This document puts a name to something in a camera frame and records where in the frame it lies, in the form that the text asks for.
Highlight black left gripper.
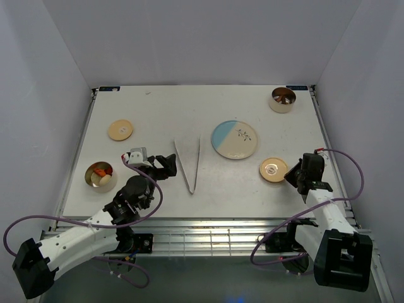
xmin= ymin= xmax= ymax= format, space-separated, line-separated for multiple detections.
xmin=134 ymin=153 xmax=176 ymax=208

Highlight wooden round lid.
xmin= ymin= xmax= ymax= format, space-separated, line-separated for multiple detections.
xmin=107 ymin=119 xmax=134 ymax=141
xmin=259 ymin=157 xmax=288 ymax=183

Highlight stainless steel slotted tongs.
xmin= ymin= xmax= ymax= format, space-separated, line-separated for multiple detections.
xmin=174 ymin=136 xmax=201 ymax=195

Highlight red fried chicken drumstick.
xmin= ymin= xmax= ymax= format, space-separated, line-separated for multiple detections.
xmin=104 ymin=167 xmax=113 ymax=175

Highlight white steamed bun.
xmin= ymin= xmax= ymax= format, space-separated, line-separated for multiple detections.
xmin=98 ymin=174 xmax=112 ymax=187

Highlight orange fried cutlet piece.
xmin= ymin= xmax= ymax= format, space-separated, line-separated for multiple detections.
xmin=93 ymin=168 xmax=106 ymax=177

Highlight steel lunch bowl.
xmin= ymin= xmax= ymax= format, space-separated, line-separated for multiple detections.
xmin=268 ymin=87 xmax=296 ymax=114
xmin=85 ymin=162 xmax=117 ymax=193

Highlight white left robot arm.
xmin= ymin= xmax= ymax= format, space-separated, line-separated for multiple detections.
xmin=12 ymin=148 xmax=177 ymax=299

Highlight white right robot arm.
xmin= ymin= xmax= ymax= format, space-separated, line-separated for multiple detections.
xmin=285 ymin=153 xmax=373 ymax=292

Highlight blue and white plate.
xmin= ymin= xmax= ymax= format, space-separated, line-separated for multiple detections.
xmin=211 ymin=120 xmax=259 ymax=160

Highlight right blue corner label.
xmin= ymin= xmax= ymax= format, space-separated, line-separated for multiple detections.
xmin=286 ymin=85 xmax=308 ymax=91

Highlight blue corner label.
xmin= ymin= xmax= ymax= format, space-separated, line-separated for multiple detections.
xmin=286 ymin=85 xmax=308 ymax=91
xmin=98 ymin=86 xmax=121 ymax=92

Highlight left blue corner label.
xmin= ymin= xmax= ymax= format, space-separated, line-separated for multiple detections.
xmin=98 ymin=86 xmax=121 ymax=92

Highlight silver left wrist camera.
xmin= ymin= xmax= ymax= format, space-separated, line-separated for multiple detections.
xmin=121 ymin=147 xmax=151 ymax=167

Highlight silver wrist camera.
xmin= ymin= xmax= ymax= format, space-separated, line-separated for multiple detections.
xmin=314 ymin=148 xmax=329 ymax=159
xmin=121 ymin=147 xmax=151 ymax=167

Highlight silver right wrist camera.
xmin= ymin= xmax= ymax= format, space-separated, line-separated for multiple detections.
xmin=314 ymin=148 xmax=329 ymax=159

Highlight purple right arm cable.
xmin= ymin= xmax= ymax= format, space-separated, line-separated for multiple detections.
xmin=250 ymin=148 xmax=365 ymax=268

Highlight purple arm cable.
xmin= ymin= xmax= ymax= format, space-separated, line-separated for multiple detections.
xmin=3 ymin=160 xmax=164 ymax=288
xmin=250 ymin=148 xmax=365 ymax=268

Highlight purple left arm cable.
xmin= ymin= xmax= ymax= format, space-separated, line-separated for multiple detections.
xmin=3 ymin=160 xmax=164 ymax=288

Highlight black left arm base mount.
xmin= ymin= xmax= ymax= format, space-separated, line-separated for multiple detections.
xmin=122 ymin=234 xmax=154 ymax=254

